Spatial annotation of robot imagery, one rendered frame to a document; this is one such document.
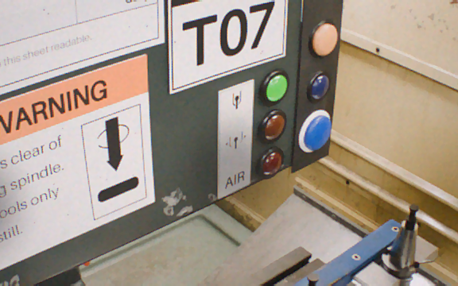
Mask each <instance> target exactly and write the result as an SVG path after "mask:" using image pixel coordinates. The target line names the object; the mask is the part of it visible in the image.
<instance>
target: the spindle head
mask: <svg viewBox="0 0 458 286"><path fill-rule="evenodd" d="M301 8H302V0H288V8H287V19H286V31H285V35H286V43H285V56H283V57H281V58H278V59H275V60H271V61H268V62H265V63H263V64H258V65H256V66H253V67H251V68H246V69H243V70H241V71H236V72H233V73H231V74H228V75H223V76H220V77H218V78H214V79H212V80H210V81H207V82H205V83H201V84H198V85H195V86H192V87H188V88H185V89H183V90H182V91H178V92H175V93H172V94H170V93H169V68H168V48H167V44H168V27H167V12H168V9H167V0H164V8H163V12H164V30H165V39H164V43H161V44H156V45H154V46H150V47H147V48H141V50H138V51H135V52H130V53H127V54H123V55H121V56H118V57H115V58H112V59H108V60H103V61H100V62H98V63H97V64H93V65H89V66H86V67H83V68H78V70H75V71H70V72H66V73H64V74H61V75H57V76H56V77H52V78H49V79H45V80H42V81H39V82H36V83H34V84H31V85H28V86H26V87H21V88H18V89H15V90H12V91H8V92H6V93H5V94H1V95H0V102H3V101H4V100H6V99H10V98H13V97H15V96H19V95H23V94H25V93H29V92H32V91H35V90H36V89H39V88H42V87H47V86H49V85H53V84H55V83H59V82H60V81H63V80H66V79H70V78H74V77H77V76H80V75H81V74H84V73H87V72H93V71H95V70H99V69H101V68H104V67H106V66H110V65H112V64H117V63H121V62H123V61H124V60H129V59H133V58H135V57H139V56H144V54H146V59H147V72H148V83H147V86H148V100H149V127H150V140H151V155H152V169H153V190H154V197H155V202H153V203H151V204H148V205H145V206H144V207H141V208H138V209H137V210H135V211H132V212H130V213H128V214H125V215H123V216H121V217H119V218H117V219H114V220H112V221H110V222H108V223H105V224H102V225H100V226H97V227H95V228H94V229H92V230H89V231H87V232H85V233H83V234H80V235H78V236H75V237H73V238H70V239H68V240H66V241H65V242H62V243H60V244H56V245H54V246H52V247H50V248H48V249H46V250H42V251H40V252H39V253H36V254H34V255H32V256H29V257H27V258H25V259H24V260H21V261H19V262H16V263H13V264H12V265H10V266H7V267H5V268H3V269H0V286H38V285H39V284H41V283H43V282H45V281H48V280H50V279H52V278H54V277H56V276H59V275H61V274H63V273H65V272H67V271H70V270H72V269H74V268H75V267H78V266H80V265H84V264H86V263H88V262H89V261H91V260H93V259H95V258H98V257H101V256H102V255H105V254H107V253H109V252H110V251H112V250H114V249H118V248H120V247H122V246H124V245H126V244H128V243H131V242H133V241H135V240H137V239H139V238H141V237H143V236H145V235H147V234H149V233H151V232H152V233H153V232H154V231H158V230H160V229H162V228H164V227H166V226H168V225H170V224H172V223H174V222H176V221H179V220H181V219H182V218H184V217H186V216H188V215H190V214H193V213H195V212H197V211H199V210H201V209H203V208H205V207H208V206H210V205H212V204H214V203H218V202H219V201H221V200H223V199H224V198H226V197H228V196H230V195H233V194H234V193H236V192H239V191H242V190H244V189H246V187H249V186H251V185H253V184H256V183H258V182H260V181H262V180H263V179H261V178H260V176H259V175H257V172H256V166H257V162H258V161H259V159H260V157H261V155H262V154H263V153H264V152H265V151H266V150H267V149H270V148H272V147H278V148H280V149H282V150H283V152H284V163H283V165H282V167H281V170H279V172H281V171H283V170H285V169H286V168H288V167H289V166H291V161H292V157H293V141H294V130H295V120H296V109H297V102H296V100H297V80H298V70H299V59H300V50H301V46H300V40H301V18H302V15H301ZM275 69H281V70H283V71H285V73H286V74H287V75H289V89H288V92H287V94H286V96H285V97H284V98H283V99H282V100H281V101H280V102H278V104H276V105H273V106H268V105H266V104H265V103H264V102H263V101H262V99H261V95H260V92H261V85H262V82H263V80H264V79H265V77H266V75H267V74H268V73H270V72H271V71H273V70H275ZM251 80H253V81H254V99H253V121H252V142H251V163H250V184H249V185H246V186H245V187H242V189H239V190H237V191H234V192H232V193H231V194H229V195H225V196H224V197H222V198H220V199H219V198H218V155H219V91H221V90H224V89H228V88H230V87H233V86H236V85H239V84H242V83H245V82H248V81H251ZM274 109H279V110H283V111H284V112H285V115H286V117H287V123H286V128H285V131H284V133H283V134H282V136H281V138H280V139H277V140H276V141H275V142H273V143H270V144H266V143H264V142H262V141H261V140H260V138H259V135H258V130H259V125H260V123H261V120H262V119H263V118H264V116H265V114H266V113H267V112H270V111H271V110H274Z"/></svg>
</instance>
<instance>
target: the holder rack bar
mask: <svg viewBox="0 0 458 286"><path fill-rule="evenodd" d="M400 227H401V225H400V224H399V223H398V222H395V221H394V220H393V219H391V220H389V221H388V222H386V223H384V224H383V225H382V226H381V227H380V228H379V229H377V230H376V231H374V232H373V233H371V234H369V235H368V236H366V237H365V238H363V240H362V241H360V242H358V243H356V244H354V245H353V246H352V247H350V248H349V249H346V250H345V251H344V252H343V253H341V254H340V255H339V256H338V257H336V258H334V259H333V260H331V261H329V262H328V263H327V264H325V265H322V266H321V268H319V269H317V270H316V271H315V272H313V273H316V274H318V275H320V279H319V281H318V282H317V284H316V286H346V285H347V284H349V283H351V282H352V281H353V279H352V278H351V275H352V274H353V273H355V272H357V271H358V270H359V269H360V268H361V267H363V266H364V265H365V264H367V263H368V262H369V261H373V262H374V263H376V264H377V263H379V261H380V260H382V254H385V255H387V254H386V249H387V248H389V247H391V246H392V245H393V244H394V240H395V238H396V236H397V234H398V231H399V229H400ZM308 284H309V282H308V277H306V278H303V279H302V280H299V281H298V282H296V283H295V284H294V285H292V286H306V285H308Z"/></svg>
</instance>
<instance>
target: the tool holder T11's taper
mask: <svg viewBox="0 0 458 286"><path fill-rule="evenodd" d="M416 244H417V224H416V225H415V227H414V228H413V229H408V228H406V227H405V221H403V222H402V224H401V227H400V229H399V231H398V234H397V236H396V238H395V240H394V244H393V245H392V247H391V249H390V252H389V255H388V261H389V262H390V263H391V264H392V265H395V266H397V267H399V268H409V267H410V266H411V265H412V264H413V263H414V261H415V255H416Z"/></svg>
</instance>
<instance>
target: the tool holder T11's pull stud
mask: <svg viewBox="0 0 458 286"><path fill-rule="evenodd" d="M418 211H419V206H418V205H415V204H411V205H409V215H407V216H406V220H405V227H406V228H408V229H413V228H414V227H415V225H416V221H417V218H416V213H417V212H418Z"/></svg>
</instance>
